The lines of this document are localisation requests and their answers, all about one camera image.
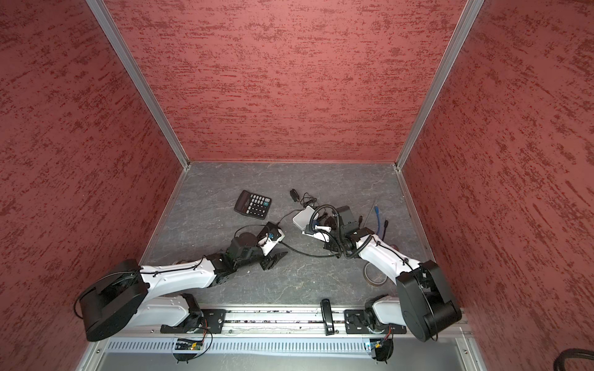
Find white network switch box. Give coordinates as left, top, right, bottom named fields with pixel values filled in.
left=292, top=206, right=315, bottom=232

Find black cable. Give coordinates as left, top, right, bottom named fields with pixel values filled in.
left=278, top=238, right=337, bottom=259

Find black power adapter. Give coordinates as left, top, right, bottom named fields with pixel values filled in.
left=290, top=189, right=300, bottom=202

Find black smartphone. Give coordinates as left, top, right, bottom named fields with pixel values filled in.
left=261, top=222, right=285, bottom=242

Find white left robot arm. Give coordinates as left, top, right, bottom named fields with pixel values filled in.
left=74, top=227, right=285, bottom=342

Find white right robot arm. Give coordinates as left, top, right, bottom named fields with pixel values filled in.
left=305, top=205, right=463, bottom=342

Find brown tape roll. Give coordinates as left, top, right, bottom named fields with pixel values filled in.
left=363, top=262, right=388, bottom=287

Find black desk calculator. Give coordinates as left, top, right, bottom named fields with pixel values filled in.
left=234, top=190, right=272, bottom=220

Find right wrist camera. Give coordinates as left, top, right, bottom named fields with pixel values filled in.
left=303, top=226, right=332, bottom=243

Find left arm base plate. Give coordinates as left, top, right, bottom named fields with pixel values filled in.
left=160, top=309, right=227, bottom=335

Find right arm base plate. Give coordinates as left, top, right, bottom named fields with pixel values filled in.
left=343, top=309, right=408, bottom=335

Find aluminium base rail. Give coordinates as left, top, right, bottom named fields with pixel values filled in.
left=94, top=305, right=472, bottom=337

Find white slotted cable duct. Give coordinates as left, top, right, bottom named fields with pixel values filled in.
left=105, top=337, right=371, bottom=358

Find aluminium right corner post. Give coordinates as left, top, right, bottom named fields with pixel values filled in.
left=395, top=0, right=484, bottom=173

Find aluminium corner post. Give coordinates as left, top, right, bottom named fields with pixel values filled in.
left=395, top=0, right=484, bottom=173
left=86, top=0, right=191, bottom=171

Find aluminium left corner post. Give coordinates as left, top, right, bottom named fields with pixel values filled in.
left=86, top=0, right=191, bottom=171

